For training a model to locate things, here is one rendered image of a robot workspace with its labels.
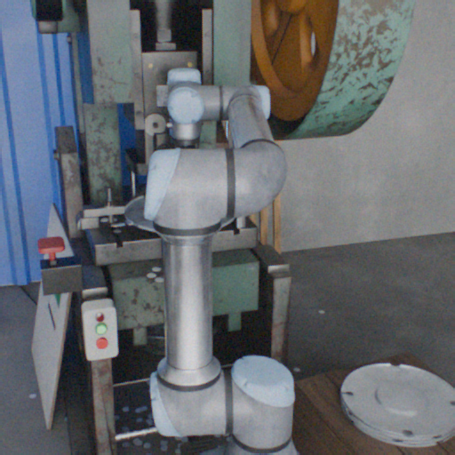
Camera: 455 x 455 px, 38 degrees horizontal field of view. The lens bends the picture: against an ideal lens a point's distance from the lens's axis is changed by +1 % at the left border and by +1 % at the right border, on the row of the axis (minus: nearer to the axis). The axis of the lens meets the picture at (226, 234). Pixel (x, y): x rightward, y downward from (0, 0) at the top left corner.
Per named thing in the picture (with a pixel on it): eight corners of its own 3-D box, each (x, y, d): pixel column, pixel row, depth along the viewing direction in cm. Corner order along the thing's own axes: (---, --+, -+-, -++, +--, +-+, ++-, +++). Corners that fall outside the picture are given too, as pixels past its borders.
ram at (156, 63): (203, 164, 172) (203, 46, 161) (147, 169, 168) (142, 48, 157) (187, 147, 187) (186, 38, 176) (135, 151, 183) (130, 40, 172)
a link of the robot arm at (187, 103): (220, 90, 137) (217, 81, 148) (166, 90, 137) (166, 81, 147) (220, 127, 140) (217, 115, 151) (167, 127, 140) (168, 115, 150)
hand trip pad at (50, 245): (67, 275, 157) (65, 245, 154) (41, 278, 156) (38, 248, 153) (65, 263, 163) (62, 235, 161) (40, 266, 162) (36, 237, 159)
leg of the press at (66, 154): (123, 506, 181) (103, 193, 147) (79, 516, 178) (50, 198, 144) (86, 336, 262) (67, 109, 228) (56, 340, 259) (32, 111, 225)
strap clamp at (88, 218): (139, 223, 183) (138, 188, 179) (77, 229, 179) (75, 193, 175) (136, 216, 189) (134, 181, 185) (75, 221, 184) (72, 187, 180)
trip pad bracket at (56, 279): (88, 331, 165) (83, 260, 158) (47, 338, 162) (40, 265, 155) (85, 320, 170) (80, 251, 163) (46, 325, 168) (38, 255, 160)
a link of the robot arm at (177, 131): (204, 120, 153) (170, 123, 150) (204, 139, 154) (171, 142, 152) (196, 114, 159) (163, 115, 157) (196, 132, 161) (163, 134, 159)
